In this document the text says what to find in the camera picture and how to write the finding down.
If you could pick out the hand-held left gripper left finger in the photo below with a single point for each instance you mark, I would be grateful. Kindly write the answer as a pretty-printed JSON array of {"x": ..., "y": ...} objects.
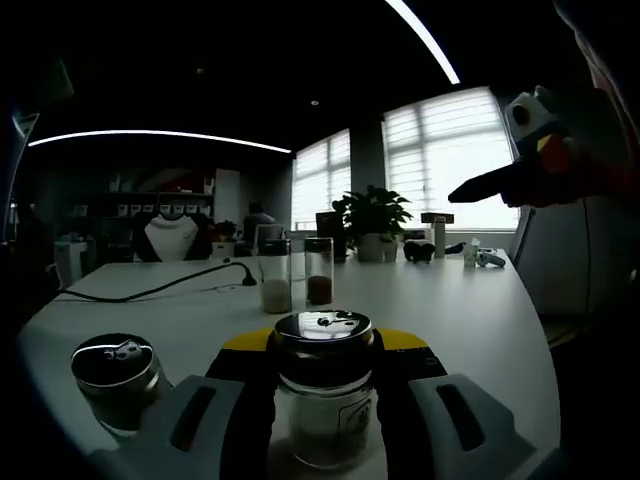
[{"x": 220, "y": 425}]

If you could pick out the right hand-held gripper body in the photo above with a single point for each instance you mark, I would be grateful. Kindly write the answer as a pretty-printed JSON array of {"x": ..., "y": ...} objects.
[{"x": 530, "y": 125}]

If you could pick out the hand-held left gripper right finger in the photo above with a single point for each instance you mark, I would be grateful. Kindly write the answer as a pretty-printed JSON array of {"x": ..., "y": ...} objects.
[{"x": 415, "y": 430}]

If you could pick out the short glass seasoning bottle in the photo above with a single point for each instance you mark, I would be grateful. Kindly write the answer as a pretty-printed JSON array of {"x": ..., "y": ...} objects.
[
  {"x": 112, "y": 380},
  {"x": 320, "y": 415}
]

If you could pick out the tall white-filled seasoning bottle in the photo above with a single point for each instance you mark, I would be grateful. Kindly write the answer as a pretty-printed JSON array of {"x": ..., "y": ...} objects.
[{"x": 275, "y": 297}]

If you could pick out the tall brown-filled seasoning bottle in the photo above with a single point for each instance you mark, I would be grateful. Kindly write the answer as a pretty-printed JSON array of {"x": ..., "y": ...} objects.
[{"x": 319, "y": 292}]

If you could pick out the small wooden box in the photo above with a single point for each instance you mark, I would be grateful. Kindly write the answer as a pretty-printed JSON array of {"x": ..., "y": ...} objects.
[{"x": 437, "y": 218}]

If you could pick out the black headphones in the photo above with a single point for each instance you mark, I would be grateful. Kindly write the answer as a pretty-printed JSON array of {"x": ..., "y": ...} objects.
[{"x": 419, "y": 250}]

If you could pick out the large green potted plant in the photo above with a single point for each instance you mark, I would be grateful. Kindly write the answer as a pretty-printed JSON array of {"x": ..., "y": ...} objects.
[{"x": 375, "y": 220}]

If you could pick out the white ceiling light strip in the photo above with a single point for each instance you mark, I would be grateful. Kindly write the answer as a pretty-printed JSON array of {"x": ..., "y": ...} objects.
[
  {"x": 425, "y": 37},
  {"x": 160, "y": 134}
]

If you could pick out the brown cardboard box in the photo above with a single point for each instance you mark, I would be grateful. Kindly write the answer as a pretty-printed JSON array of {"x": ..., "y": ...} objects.
[{"x": 327, "y": 230}]

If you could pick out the small potted plant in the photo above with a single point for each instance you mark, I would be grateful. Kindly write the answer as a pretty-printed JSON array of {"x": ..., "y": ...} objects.
[{"x": 225, "y": 230}]

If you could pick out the black and white office chair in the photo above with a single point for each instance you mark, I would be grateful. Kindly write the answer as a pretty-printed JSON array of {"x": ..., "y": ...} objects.
[{"x": 167, "y": 235}]

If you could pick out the shelf of white storage bins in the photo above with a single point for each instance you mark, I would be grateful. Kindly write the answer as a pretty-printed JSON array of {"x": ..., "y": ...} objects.
[{"x": 150, "y": 205}]

